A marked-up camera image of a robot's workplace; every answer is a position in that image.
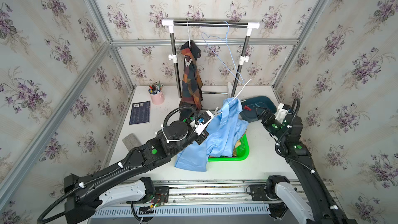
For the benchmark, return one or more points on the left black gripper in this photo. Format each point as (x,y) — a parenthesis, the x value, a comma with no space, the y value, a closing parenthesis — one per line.
(201,137)

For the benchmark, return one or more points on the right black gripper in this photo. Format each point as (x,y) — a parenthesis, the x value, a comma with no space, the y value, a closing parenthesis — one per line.
(268,113)

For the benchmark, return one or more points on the light blue shirt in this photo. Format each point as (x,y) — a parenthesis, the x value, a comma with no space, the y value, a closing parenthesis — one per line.
(224,132)

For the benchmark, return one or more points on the red clothespin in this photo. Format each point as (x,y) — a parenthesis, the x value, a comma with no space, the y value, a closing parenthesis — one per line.
(247,108)

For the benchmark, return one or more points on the yellow plaid shirt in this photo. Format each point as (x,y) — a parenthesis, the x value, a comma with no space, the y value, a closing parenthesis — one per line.
(236,149)

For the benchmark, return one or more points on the white hanger of blue shirt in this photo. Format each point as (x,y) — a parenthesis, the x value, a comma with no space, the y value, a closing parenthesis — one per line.
(218,112)

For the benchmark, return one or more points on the light blue wire hanger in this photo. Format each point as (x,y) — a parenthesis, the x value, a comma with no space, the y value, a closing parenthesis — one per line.
(224,55)

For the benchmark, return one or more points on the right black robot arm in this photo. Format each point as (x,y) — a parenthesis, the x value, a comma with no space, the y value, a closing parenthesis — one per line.
(285,127)

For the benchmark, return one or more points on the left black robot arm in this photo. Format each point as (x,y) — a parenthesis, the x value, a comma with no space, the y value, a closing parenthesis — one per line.
(181,127)

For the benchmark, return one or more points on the white hanger of dark shirt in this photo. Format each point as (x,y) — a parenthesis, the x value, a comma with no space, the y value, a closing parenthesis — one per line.
(189,36)

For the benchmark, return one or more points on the dark teal plastic bin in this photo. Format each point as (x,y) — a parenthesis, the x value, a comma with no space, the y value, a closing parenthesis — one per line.
(254,106)

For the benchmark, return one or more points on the green plastic basket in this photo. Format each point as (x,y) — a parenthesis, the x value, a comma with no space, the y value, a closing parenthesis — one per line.
(242,152)

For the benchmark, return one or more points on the pink pen cup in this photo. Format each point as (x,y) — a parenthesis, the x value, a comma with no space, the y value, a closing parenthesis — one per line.
(156,92)

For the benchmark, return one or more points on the dark plaid shirt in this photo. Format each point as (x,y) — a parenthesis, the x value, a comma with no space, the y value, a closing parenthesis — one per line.
(191,92)

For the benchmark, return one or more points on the dark blue booklet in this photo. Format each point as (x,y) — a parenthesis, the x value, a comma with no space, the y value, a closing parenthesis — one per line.
(140,113)

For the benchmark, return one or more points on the grey sponge block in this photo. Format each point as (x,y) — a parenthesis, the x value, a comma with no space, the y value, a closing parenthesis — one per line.
(131,141)

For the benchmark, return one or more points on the metal clothes rack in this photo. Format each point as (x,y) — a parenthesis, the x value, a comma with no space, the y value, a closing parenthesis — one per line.
(249,27)

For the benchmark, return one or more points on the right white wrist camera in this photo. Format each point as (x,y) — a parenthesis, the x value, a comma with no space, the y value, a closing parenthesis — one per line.
(284,113)

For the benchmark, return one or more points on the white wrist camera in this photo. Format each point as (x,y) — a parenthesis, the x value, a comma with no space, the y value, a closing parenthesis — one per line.
(284,113)
(202,122)

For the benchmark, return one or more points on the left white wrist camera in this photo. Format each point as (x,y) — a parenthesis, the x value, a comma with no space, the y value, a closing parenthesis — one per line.
(202,122)

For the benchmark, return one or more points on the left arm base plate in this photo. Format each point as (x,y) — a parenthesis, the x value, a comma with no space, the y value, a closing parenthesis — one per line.
(158,198)

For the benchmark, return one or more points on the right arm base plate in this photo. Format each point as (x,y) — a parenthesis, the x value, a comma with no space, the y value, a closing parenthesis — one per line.
(262,193)

